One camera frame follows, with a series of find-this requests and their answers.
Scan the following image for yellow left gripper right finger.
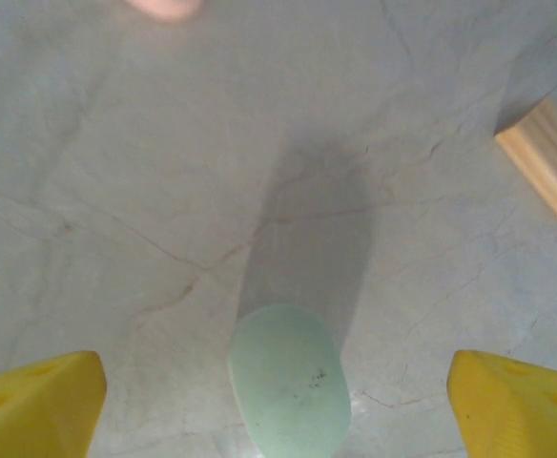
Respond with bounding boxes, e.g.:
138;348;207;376
447;348;557;458

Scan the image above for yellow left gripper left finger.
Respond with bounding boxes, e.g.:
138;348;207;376
0;350;108;458

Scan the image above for green earbud charging case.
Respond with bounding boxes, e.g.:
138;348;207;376
228;304;353;458

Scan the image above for pink earbud charging case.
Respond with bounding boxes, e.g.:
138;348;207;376
124;0;204;22

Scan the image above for ridged wooden block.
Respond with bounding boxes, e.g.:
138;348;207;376
492;98;557;223

